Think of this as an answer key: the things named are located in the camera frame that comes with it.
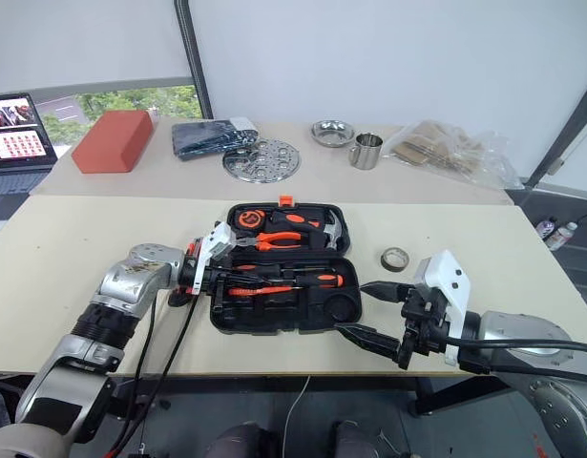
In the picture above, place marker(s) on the black window frame post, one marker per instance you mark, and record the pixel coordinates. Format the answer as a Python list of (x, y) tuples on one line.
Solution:
[(194, 57)]

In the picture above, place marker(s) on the dark purple capped bottle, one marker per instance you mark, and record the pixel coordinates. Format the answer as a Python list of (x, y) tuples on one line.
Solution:
[(545, 229)]

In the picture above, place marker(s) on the black diagonal frame bar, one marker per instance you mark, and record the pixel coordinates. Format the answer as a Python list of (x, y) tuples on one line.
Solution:
[(562, 138)]

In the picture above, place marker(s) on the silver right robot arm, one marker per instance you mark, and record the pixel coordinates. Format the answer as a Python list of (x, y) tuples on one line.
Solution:
[(536, 334)]

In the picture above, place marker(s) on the black table frame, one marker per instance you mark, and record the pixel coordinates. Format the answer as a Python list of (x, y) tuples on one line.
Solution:
[(465, 391)]

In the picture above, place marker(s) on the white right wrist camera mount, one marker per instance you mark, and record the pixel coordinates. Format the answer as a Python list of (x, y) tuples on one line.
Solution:
[(446, 281)]

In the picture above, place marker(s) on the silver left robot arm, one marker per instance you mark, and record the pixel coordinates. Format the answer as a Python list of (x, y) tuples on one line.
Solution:
[(131, 279)]

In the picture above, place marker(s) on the orange black screwdriver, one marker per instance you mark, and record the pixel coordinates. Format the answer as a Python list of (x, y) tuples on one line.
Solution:
[(319, 280)]

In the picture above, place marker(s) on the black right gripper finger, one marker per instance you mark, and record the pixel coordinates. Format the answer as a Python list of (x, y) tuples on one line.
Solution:
[(369, 336), (386, 291)]

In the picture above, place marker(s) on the round perforated metal steamer plate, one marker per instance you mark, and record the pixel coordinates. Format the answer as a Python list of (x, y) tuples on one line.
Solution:
[(262, 160)]

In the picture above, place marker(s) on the red rectangular box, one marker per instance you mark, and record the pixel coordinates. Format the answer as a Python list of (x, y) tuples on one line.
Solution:
[(112, 141)]

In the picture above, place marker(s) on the stainless steel bowl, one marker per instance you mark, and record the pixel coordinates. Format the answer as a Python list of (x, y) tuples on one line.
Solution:
[(332, 131)]

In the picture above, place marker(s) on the orange black tape measure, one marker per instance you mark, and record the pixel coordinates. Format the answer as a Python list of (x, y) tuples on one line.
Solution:
[(249, 218)]

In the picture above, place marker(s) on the orange utility knife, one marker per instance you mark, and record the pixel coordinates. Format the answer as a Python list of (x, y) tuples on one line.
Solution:
[(259, 290)]

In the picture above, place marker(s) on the dark blue folded cloth package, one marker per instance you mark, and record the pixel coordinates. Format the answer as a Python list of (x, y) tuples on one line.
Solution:
[(209, 137)]

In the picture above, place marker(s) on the white plastic bottle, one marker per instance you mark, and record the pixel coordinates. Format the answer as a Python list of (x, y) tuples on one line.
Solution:
[(561, 236)]

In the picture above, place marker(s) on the black plastic tool case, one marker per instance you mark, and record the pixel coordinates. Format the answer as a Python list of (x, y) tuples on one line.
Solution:
[(331, 298)]

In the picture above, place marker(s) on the open laptop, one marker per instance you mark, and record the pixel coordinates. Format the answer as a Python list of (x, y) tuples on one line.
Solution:
[(16, 152)]

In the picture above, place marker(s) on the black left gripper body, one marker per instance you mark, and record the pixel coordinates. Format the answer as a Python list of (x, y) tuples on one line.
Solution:
[(213, 280)]

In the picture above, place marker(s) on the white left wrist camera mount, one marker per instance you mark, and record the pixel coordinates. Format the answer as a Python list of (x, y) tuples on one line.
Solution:
[(204, 260)]

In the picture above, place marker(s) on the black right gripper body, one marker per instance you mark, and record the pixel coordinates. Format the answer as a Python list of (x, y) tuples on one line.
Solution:
[(424, 324)]

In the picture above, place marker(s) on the dark rounded shape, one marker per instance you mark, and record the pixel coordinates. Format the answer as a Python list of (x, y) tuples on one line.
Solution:
[(236, 441)]

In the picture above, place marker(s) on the stainless steel mug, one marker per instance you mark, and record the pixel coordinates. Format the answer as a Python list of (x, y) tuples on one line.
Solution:
[(365, 151)]

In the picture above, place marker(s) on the grey tape roll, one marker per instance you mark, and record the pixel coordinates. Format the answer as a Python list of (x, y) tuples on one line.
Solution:
[(394, 259)]

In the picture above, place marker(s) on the clear bag with cardboard pieces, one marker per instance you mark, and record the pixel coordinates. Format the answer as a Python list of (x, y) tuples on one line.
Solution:
[(453, 150)]

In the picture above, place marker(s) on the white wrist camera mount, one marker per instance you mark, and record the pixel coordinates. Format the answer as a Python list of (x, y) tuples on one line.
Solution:
[(204, 260), (446, 281)]

